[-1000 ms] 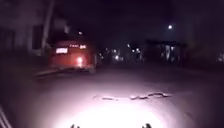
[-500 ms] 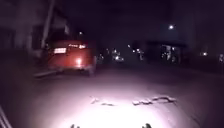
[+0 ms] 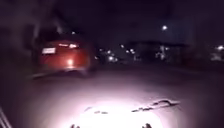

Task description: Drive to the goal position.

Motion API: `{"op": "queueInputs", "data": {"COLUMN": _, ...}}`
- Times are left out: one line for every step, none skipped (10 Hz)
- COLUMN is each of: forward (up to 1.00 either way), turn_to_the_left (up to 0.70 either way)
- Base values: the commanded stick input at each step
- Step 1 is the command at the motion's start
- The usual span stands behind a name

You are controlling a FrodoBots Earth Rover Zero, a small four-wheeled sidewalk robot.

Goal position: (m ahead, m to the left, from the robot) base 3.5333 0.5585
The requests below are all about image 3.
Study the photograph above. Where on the grey asphalt road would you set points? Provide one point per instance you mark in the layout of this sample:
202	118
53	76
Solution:
133	86

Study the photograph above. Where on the dark low building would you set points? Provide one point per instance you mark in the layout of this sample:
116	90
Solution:
156	51

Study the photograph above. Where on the red car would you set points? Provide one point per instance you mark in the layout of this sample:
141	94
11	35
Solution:
63	55

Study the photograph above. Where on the robot's own part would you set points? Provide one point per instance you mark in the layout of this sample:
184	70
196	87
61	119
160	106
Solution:
74	126
146	126

